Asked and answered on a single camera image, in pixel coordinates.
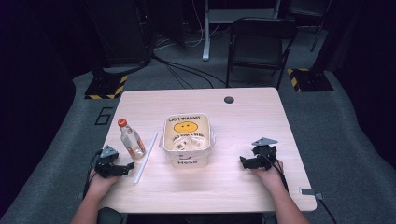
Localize white desk frame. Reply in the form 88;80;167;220
201;0;283;62

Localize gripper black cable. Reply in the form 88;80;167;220
263;152;290;191
82;149;104;199

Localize clear bottle with orange cap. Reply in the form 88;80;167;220
117;118;147;161

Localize black clamp cable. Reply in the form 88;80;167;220
318;198;338;224

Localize black floor cables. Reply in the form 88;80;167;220
102;52;230;90

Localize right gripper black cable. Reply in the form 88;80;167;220
263;152;290;191

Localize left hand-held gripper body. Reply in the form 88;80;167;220
94;145;126;179

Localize dark cabinet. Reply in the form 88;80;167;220
84;0;155;68

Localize smiley print plastic bag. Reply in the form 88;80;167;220
159;112;217;154

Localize person's left hand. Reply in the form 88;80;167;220
89;169;121;196

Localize white straw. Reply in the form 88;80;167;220
134;132;159;185

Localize white floor cables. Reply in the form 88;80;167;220
153;0;220;50

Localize black folding chair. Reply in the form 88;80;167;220
225;17;299;91

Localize white square bin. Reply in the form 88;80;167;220
159;112;217;170

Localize striped black stand base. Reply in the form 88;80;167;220
83;72;129;101
286;67;334;93

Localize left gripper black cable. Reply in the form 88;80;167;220
82;149;104;199

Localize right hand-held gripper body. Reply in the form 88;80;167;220
251;137;278;172

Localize person's right hand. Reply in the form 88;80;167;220
249;159;285;189

